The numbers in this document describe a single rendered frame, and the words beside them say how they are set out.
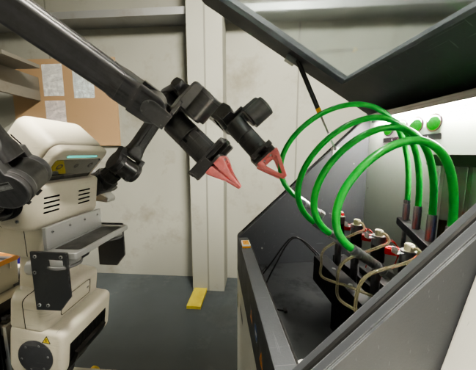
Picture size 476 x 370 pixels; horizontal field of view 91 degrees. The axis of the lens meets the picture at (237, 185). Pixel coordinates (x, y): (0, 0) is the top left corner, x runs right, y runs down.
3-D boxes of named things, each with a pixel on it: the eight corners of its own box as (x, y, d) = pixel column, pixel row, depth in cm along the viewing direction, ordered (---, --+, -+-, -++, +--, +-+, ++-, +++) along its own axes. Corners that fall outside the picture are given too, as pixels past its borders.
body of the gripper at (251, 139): (271, 150, 69) (254, 132, 70) (273, 144, 59) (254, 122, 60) (254, 166, 70) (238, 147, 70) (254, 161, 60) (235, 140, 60)
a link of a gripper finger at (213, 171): (254, 173, 47) (221, 140, 47) (229, 198, 48) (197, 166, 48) (257, 170, 53) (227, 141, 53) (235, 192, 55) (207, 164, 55)
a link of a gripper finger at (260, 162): (292, 169, 66) (269, 145, 67) (296, 167, 59) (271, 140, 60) (273, 186, 67) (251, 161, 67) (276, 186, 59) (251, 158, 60)
